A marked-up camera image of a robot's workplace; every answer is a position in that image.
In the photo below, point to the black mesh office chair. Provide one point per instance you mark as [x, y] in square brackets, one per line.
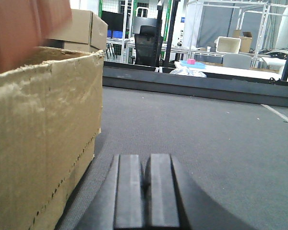
[147, 46]

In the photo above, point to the large brown cardboard box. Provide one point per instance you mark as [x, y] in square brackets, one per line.
[50, 116]

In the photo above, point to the red printed cardboard box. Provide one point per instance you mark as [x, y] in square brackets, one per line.
[25, 24]

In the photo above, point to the crumpled plastic bag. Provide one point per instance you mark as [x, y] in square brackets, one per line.
[188, 72]

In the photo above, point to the pink small box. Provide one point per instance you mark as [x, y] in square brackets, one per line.
[191, 61]

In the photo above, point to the white aluminium frame cage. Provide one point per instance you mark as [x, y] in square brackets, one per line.
[207, 20]

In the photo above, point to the blue storage bin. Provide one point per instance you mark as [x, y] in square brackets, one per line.
[115, 34]

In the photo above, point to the small open cardboard box background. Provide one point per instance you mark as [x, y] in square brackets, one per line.
[246, 40]

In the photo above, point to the white plastic bin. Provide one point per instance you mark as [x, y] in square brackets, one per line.
[228, 45]

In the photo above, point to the dark grey table mat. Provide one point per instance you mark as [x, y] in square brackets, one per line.
[237, 152]

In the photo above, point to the light blue tray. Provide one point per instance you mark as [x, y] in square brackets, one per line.
[197, 65]

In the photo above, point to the grey office chair back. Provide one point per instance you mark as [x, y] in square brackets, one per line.
[238, 61]

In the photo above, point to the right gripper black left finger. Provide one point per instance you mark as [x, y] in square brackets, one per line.
[118, 205]

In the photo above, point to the dark raised table rail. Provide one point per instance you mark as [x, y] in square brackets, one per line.
[215, 86]

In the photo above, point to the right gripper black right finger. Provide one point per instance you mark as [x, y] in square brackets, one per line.
[176, 202]

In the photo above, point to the closed cardboard box background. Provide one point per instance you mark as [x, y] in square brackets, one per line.
[85, 32]

